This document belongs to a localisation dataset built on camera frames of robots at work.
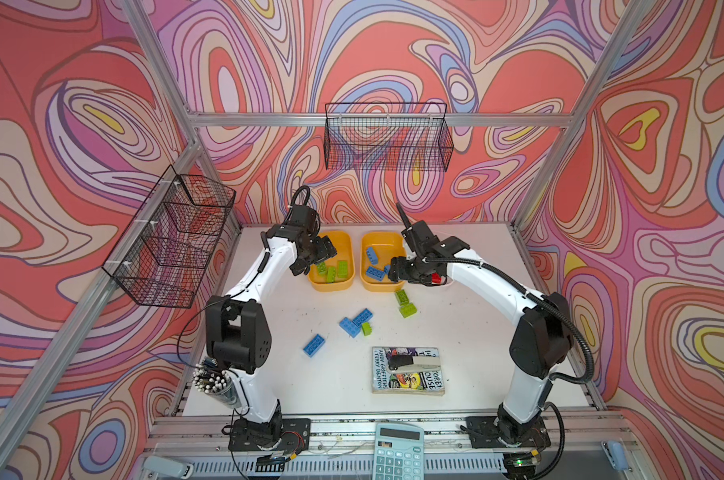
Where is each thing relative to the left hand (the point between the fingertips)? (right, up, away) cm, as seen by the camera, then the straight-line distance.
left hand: (324, 255), depth 90 cm
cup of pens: (-21, -28, -24) cm, 43 cm away
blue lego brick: (+15, -1, +17) cm, 23 cm away
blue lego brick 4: (+8, -22, 0) cm, 24 cm away
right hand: (+23, -8, -3) cm, 25 cm away
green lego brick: (-3, -5, +14) cm, 15 cm away
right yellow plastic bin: (+17, +3, +22) cm, 28 cm away
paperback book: (+24, -32, -8) cm, 41 cm away
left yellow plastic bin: (+4, +6, +21) cm, 22 cm away
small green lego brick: (+13, -23, +1) cm, 26 cm away
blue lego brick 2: (+16, -6, +14) cm, 22 cm away
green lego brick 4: (+26, -18, +4) cm, 32 cm away
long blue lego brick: (+19, -4, -8) cm, 21 cm away
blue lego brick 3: (+12, -20, +3) cm, 23 cm away
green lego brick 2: (+4, -5, +14) cm, 16 cm away
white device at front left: (-32, -48, -23) cm, 62 cm away
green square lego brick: (+25, -14, +6) cm, 29 cm away
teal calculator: (+20, -46, -21) cm, 55 cm away
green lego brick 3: (+1, -7, +12) cm, 13 cm away
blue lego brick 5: (-3, -26, -4) cm, 27 cm away
